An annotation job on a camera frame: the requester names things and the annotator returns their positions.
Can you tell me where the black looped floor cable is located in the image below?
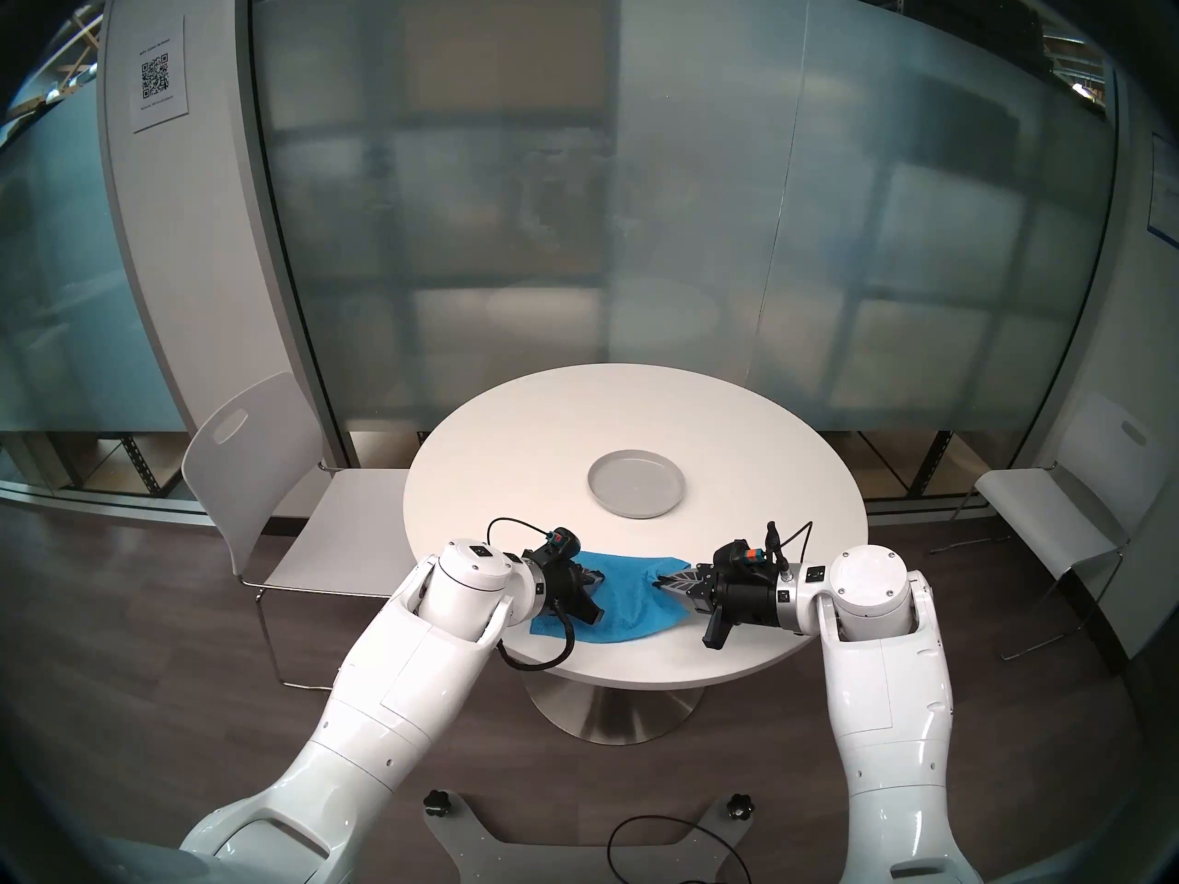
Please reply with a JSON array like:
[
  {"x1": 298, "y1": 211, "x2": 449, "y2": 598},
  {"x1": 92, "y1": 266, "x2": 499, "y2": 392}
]
[{"x1": 606, "y1": 816, "x2": 752, "y2": 884}]

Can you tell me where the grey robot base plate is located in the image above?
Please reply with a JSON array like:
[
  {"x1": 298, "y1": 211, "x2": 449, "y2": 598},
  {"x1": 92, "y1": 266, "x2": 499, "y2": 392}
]
[{"x1": 422, "y1": 790, "x2": 756, "y2": 884}]

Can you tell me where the brushed steel table base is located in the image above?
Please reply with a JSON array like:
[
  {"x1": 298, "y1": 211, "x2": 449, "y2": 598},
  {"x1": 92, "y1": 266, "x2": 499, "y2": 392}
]
[{"x1": 525, "y1": 675, "x2": 706, "y2": 745}]

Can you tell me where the white plastic chair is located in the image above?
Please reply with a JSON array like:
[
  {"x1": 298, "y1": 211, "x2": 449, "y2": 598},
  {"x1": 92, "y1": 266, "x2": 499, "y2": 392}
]
[
  {"x1": 928, "y1": 394, "x2": 1157, "y2": 662},
  {"x1": 181, "y1": 371, "x2": 434, "y2": 690}
]

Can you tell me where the white QR code sign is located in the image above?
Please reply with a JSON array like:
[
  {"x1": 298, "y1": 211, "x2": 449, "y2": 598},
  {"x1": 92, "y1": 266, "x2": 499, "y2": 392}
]
[{"x1": 132, "y1": 17, "x2": 192, "y2": 135}]

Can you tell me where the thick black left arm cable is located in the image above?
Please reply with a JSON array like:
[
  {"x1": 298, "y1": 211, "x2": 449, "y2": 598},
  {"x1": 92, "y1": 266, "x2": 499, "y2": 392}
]
[{"x1": 496, "y1": 606, "x2": 578, "y2": 673}]

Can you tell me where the grey round plate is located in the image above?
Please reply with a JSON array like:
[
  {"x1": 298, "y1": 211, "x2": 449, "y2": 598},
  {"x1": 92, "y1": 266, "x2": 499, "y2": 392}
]
[{"x1": 587, "y1": 448, "x2": 687, "y2": 521}]

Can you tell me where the thin right camera cable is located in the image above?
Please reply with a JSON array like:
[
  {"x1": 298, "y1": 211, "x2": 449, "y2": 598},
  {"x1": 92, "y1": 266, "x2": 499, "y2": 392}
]
[{"x1": 763, "y1": 520, "x2": 816, "y2": 581}]

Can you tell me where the black metal shelf frame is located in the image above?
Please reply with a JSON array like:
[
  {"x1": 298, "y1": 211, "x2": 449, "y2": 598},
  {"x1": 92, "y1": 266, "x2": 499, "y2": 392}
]
[
  {"x1": 115, "y1": 436, "x2": 185, "y2": 498},
  {"x1": 916, "y1": 431, "x2": 954, "y2": 498}
]

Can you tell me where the thin left camera cable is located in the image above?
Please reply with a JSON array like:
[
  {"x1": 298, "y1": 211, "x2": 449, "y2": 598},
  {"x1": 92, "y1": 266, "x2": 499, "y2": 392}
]
[{"x1": 485, "y1": 517, "x2": 555, "y2": 552}]

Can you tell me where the thin camera cable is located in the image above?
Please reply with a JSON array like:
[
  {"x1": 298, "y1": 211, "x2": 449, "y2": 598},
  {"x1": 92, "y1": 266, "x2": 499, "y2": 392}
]
[
  {"x1": 485, "y1": 517, "x2": 555, "y2": 552},
  {"x1": 763, "y1": 520, "x2": 816, "y2": 581}
]

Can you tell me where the blue cloth napkin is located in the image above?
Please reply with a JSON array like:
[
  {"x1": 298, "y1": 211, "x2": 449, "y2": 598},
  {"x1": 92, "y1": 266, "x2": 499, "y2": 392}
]
[{"x1": 530, "y1": 551, "x2": 692, "y2": 646}]

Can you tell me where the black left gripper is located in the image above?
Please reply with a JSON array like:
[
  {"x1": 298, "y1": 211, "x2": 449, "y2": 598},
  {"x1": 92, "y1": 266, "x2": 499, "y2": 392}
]
[{"x1": 541, "y1": 560, "x2": 607, "y2": 627}]

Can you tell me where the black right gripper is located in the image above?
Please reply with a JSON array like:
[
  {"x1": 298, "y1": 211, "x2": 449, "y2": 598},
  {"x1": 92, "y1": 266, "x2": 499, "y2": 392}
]
[{"x1": 652, "y1": 564, "x2": 786, "y2": 651}]

